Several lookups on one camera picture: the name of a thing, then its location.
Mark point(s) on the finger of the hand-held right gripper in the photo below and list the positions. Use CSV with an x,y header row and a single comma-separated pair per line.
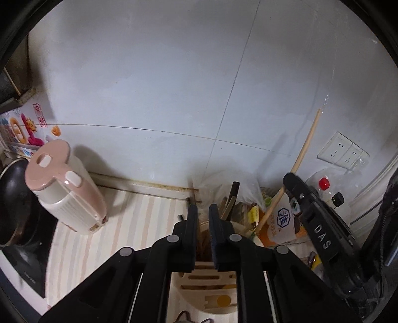
x,y
297,192

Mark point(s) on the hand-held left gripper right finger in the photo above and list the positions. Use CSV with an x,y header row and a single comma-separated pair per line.
x,y
214,233

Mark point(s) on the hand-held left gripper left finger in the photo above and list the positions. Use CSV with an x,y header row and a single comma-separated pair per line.
x,y
193,229

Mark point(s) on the wooden chopstick with dark tip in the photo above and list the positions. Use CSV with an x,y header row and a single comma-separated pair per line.
x,y
225,209

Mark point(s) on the light wooden chopstick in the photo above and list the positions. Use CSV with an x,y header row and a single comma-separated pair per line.
x,y
303,152

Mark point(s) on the brown wooden chopstick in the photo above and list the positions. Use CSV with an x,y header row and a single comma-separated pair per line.
x,y
233,195

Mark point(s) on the beige utensil holder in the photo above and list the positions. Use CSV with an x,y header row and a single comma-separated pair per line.
x,y
203,282

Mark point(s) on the dark bottle with red cap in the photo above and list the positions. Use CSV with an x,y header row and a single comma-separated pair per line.
x,y
324,183

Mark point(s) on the orange and white packet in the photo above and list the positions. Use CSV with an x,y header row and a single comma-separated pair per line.
x,y
279,223

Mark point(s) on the bottle with black cap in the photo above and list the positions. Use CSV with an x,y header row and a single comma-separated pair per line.
x,y
337,199

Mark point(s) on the yellow and green seasoning packet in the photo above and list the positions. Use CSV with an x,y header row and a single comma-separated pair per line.
x,y
254,214

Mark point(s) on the clear plastic bag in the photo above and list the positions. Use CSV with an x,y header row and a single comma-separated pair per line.
x,y
245,189

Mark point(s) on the striped tablecloth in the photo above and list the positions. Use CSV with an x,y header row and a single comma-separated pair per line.
x,y
130,223

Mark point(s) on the pink and white kettle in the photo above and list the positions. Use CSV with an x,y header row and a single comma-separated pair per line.
x,y
68,195

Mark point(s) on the black induction cooker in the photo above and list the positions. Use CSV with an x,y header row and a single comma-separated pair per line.
x,y
31,257

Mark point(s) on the black frying pan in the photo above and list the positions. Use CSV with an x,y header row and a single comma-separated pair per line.
x,y
15,202

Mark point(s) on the white wall sockets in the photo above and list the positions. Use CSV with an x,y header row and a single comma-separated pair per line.
x,y
343,152

